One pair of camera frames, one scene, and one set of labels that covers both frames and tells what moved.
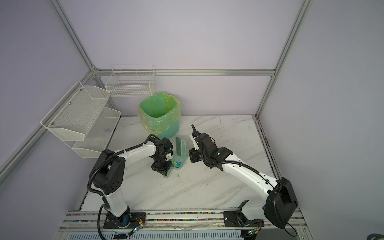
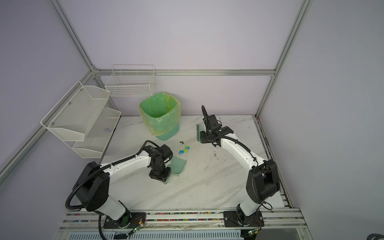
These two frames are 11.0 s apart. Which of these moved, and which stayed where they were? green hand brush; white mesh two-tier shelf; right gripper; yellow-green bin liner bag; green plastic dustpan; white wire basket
Moved: right gripper; green hand brush; green plastic dustpan
Stayed: white mesh two-tier shelf; white wire basket; yellow-green bin liner bag
